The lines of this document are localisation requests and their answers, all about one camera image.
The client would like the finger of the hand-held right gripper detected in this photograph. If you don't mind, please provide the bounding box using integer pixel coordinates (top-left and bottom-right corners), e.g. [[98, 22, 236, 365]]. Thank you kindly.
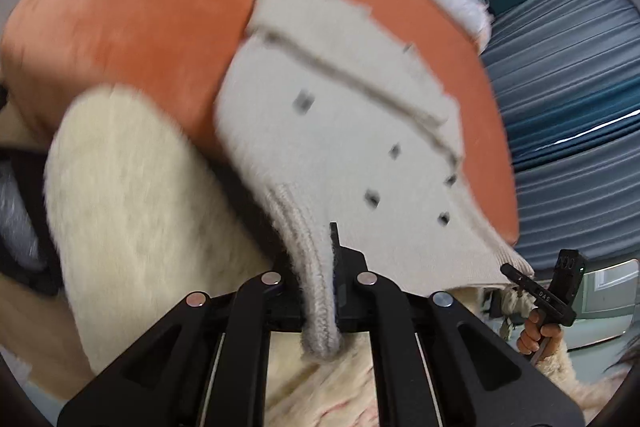
[[500, 263, 536, 294]]

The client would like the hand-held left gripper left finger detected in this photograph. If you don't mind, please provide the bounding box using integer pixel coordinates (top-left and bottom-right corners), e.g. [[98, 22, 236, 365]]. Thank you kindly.
[[57, 271, 307, 427]]

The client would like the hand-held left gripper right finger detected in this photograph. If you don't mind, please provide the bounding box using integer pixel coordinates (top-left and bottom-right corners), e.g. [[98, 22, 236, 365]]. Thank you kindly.
[[329, 222, 586, 427]]

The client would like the beige knit sweater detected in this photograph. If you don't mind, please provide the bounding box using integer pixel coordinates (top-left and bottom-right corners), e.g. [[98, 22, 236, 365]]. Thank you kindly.
[[214, 0, 535, 360]]

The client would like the person's right forearm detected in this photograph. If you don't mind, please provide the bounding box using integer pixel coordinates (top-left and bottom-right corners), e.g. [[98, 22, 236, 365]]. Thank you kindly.
[[537, 336, 608, 408]]

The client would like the person's right hand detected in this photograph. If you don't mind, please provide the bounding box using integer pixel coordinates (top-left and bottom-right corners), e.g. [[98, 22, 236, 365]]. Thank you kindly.
[[516, 308, 564, 356]]

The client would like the white furniture panel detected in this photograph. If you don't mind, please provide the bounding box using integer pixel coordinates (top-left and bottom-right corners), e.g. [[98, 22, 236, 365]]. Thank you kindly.
[[570, 259, 640, 350]]

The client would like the cream fleece jacket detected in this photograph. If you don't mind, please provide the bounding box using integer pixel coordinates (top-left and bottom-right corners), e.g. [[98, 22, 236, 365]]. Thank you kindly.
[[42, 84, 608, 427]]

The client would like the blue curtain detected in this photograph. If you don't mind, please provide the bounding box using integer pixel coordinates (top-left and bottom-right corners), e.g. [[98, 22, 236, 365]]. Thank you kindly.
[[477, 0, 640, 273]]

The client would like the black bag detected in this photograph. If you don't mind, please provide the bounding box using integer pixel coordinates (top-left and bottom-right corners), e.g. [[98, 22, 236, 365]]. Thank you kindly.
[[0, 82, 63, 298]]

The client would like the orange plush blanket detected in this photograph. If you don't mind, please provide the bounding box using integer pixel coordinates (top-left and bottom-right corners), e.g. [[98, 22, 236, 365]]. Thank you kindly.
[[0, 0, 521, 245]]

